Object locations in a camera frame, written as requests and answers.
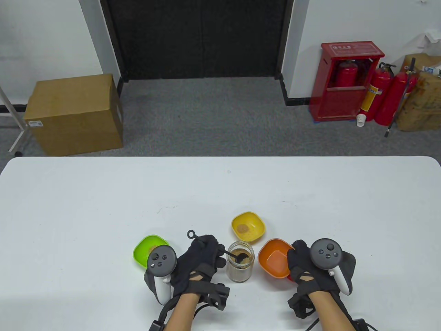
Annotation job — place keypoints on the person's left hand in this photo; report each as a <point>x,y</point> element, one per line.
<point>203,258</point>

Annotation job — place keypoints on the person's right hand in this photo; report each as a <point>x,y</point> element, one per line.
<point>299,265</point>

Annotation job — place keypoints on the orange plastic dish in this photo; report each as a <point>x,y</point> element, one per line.
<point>274,260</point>

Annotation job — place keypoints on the clear glass jar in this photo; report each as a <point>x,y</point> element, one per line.
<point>240,276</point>

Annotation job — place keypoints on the small brown sugar granules heap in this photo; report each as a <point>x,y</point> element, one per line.
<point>243,228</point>

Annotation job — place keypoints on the yellow plastic dish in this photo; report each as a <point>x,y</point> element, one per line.
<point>255,226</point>

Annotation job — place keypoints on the green plastic dish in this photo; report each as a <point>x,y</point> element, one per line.
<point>143,253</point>

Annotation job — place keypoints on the black forearm sensor box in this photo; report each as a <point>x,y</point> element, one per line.
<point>361,325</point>

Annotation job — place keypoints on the person's left forearm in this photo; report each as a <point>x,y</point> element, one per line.
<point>182,312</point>

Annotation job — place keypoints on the grey forearm sensor box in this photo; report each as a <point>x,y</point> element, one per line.
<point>155,326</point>

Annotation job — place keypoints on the person's right forearm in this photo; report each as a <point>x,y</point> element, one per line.
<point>329,310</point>

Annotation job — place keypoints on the grey handheld controller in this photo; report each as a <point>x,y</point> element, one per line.
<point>162,260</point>
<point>325,254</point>

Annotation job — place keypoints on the white paper cup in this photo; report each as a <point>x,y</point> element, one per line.
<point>360,120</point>

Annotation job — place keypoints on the red fire extinguisher cabinet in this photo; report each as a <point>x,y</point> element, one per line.
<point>339,101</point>

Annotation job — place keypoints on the yellow label red fire extinguisher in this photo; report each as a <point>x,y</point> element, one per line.
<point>377,89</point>

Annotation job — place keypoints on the large brown cardboard box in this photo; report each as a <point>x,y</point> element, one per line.
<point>72,113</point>

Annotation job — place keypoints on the worn printed cardboard box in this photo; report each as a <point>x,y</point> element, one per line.
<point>420,103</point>

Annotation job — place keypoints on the black double door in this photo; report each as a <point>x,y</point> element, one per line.
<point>196,38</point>

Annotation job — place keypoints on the white blue packet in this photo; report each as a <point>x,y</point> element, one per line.
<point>430,69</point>

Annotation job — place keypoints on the plain small cardboard box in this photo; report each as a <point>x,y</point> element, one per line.
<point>418,59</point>

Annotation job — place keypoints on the white metal stand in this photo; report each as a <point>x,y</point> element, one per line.
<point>10,115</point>

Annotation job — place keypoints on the white crumpled plastic sheet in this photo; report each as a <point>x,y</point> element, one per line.
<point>430,38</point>

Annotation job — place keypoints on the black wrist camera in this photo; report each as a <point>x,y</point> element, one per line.
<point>300,307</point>
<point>217,294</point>

